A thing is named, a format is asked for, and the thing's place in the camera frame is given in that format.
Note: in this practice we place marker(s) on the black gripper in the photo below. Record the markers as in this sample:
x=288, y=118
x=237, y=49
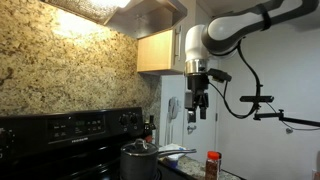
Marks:
x=197, y=83

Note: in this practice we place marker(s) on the glass lid with steel rim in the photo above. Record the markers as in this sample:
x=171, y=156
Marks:
x=128, y=150

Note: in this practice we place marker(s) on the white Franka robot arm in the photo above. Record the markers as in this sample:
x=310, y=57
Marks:
x=226, y=30

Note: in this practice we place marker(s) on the blue jar with white lid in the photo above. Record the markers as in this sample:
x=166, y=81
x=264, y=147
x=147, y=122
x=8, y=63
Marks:
x=172, y=162

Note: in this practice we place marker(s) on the spice jar with red lid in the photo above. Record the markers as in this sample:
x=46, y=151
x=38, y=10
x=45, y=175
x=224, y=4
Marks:
x=212, y=168

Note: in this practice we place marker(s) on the dark glass bottle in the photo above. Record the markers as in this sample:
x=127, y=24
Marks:
x=153, y=128

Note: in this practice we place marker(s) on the black stove knob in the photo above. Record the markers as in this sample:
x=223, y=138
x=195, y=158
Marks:
x=6, y=139
x=123, y=119
x=134, y=118

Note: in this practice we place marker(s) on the steel range hood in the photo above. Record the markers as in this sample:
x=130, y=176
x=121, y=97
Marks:
x=146, y=20

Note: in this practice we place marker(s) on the black electric stove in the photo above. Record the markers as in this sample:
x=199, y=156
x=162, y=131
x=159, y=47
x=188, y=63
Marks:
x=33, y=133

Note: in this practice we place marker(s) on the white wall phone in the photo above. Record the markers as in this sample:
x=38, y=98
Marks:
x=173, y=108

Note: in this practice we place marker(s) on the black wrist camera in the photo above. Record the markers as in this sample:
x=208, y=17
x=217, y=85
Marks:
x=220, y=75

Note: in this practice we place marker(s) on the black bar-shaped camera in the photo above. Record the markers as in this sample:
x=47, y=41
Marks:
x=256, y=99

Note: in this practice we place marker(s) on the light wooden wall cabinet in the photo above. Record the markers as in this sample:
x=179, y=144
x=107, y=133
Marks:
x=155, y=51

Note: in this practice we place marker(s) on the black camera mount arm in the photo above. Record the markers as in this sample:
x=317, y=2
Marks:
x=266, y=116

